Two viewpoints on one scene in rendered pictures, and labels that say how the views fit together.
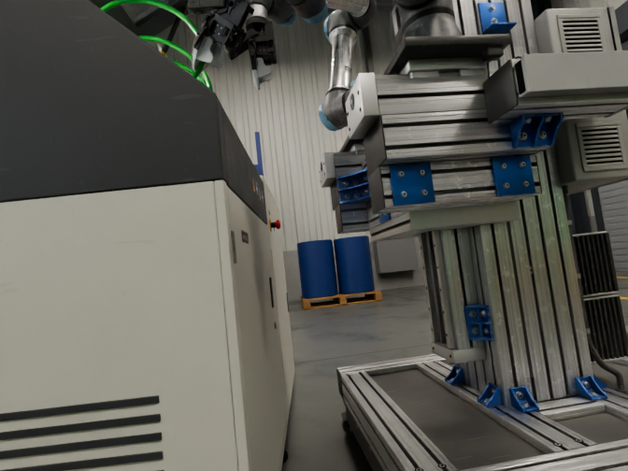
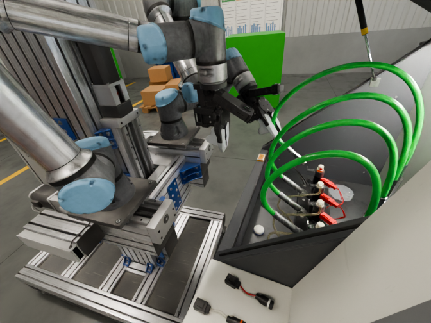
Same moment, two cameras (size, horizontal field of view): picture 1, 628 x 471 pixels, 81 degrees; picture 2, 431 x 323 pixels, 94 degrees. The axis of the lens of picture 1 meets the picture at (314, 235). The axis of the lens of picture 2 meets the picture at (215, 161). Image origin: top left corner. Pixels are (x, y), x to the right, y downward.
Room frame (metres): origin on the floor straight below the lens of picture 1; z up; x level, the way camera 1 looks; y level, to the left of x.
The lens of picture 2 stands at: (1.60, 0.35, 1.53)
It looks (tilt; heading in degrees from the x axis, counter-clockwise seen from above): 35 degrees down; 207
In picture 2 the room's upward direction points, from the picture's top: 6 degrees counter-clockwise
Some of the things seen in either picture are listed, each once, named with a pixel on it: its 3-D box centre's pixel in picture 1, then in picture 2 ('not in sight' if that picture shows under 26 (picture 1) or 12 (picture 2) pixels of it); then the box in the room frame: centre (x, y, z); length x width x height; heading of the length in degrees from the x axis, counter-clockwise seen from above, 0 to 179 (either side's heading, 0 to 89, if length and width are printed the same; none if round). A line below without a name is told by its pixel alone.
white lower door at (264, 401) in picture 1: (263, 338); not in sight; (0.99, 0.16, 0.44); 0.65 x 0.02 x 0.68; 1
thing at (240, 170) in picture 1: (242, 181); (249, 200); (0.99, 0.18, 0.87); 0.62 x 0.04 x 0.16; 1
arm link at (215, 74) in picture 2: (256, 20); (211, 73); (1.11, 0.11, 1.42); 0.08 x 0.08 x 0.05
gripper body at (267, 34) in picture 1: (261, 43); (212, 104); (1.11, 0.10, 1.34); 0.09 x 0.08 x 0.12; 91
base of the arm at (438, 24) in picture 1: (430, 45); (172, 125); (0.80, -0.31, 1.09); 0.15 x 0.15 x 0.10
